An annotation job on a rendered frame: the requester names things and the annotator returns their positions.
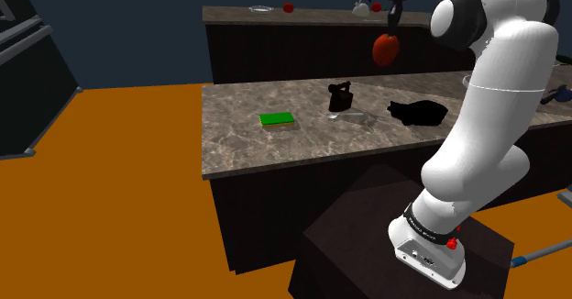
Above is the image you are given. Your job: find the dark robot stand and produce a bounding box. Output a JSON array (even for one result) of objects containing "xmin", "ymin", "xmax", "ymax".
[{"xmin": 288, "ymin": 163, "xmax": 515, "ymax": 299}]

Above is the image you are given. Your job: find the dark kitchen counter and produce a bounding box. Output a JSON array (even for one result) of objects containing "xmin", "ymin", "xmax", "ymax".
[{"xmin": 202, "ymin": 0, "xmax": 478, "ymax": 86}]

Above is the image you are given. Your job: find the black clothes iron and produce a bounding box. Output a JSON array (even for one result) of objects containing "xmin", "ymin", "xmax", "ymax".
[{"xmin": 327, "ymin": 81, "xmax": 356, "ymax": 113}]

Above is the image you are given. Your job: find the blue kitchen tool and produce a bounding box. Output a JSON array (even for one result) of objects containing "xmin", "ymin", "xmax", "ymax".
[{"xmin": 540, "ymin": 83, "xmax": 572, "ymax": 106}]

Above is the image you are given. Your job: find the black cat figure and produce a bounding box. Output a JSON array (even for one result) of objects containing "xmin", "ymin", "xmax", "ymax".
[{"xmin": 386, "ymin": 99, "xmax": 450, "ymax": 127}]

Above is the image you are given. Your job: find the silver spoon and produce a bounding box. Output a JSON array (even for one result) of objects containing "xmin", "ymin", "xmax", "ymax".
[{"xmin": 325, "ymin": 111, "xmax": 368, "ymax": 122}]

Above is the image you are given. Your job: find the red orange fruit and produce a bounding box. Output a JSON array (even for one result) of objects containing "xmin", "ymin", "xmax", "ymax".
[{"xmin": 371, "ymin": 33, "xmax": 402, "ymax": 68}]

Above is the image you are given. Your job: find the green yellow sponge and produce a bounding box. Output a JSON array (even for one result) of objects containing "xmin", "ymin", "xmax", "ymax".
[{"xmin": 259, "ymin": 111, "xmax": 296, "ymax": 130}]

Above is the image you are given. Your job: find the grey blue mop handle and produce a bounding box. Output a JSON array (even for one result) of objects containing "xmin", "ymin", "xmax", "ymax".
[{"xmin": 510, "ymin": 238, "xmax": 572, "ymax": 270}]

